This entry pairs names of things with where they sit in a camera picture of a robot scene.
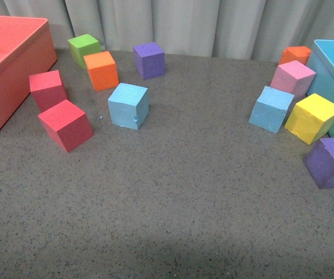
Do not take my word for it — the light blue foam cube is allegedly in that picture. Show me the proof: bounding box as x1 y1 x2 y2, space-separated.
108 83 150 130
248 86 294 134

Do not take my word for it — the purple foam cube rear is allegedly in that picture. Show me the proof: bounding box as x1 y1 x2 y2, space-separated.
133 42 165 80

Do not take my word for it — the purple foam cube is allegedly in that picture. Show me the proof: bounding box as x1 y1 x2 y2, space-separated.
304 138 334 189
133 42 165 80

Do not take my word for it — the orange foam cube left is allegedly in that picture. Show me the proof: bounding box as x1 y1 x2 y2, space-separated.
84 51 119 92

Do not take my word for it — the orange foam cube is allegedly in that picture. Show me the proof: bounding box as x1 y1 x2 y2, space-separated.
84 51 119 92
279 46 311 65

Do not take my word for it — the red foam cube front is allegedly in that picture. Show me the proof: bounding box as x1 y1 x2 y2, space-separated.
38 99 94 152

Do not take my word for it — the red foam cube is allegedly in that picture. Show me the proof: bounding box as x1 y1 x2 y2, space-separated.
29 70 67 112
38 99 94 152

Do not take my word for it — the green foam cube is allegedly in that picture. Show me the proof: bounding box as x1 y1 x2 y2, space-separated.
67 34 101 70

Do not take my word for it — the red foam cube rear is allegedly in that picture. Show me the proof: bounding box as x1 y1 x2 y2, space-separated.
29 70 67 112

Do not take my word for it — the pink foam cube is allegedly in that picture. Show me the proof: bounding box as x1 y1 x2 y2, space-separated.
270 60 317 99

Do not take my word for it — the white curtain backdrop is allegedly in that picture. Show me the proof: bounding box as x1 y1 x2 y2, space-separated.
0 1 334 62

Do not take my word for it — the yellow foam cube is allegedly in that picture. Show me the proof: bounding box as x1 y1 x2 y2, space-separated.
285 94 334 145

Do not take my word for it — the orange foam cube right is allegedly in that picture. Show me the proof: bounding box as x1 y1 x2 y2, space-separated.
279 46 311 65

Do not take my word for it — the purple foam cube front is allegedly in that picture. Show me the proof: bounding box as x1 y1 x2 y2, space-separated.
304 138 334 189

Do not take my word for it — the red plastic bin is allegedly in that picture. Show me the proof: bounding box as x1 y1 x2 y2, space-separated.
0 16 57 129

